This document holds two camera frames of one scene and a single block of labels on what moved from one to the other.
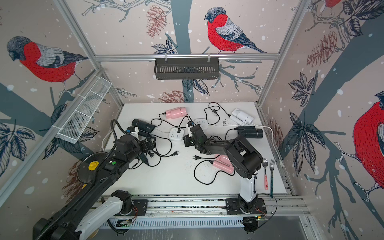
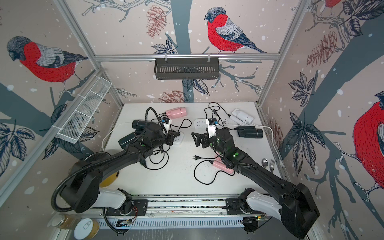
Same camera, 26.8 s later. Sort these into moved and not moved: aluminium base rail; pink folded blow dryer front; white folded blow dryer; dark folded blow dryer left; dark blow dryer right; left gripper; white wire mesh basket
Moved: left gripper
Not moved: white folded blow dryer; pink folded blow dryer front; dark blow dryer right; white wire mesh basket; dark folded blow dryer left; aluminium base rail
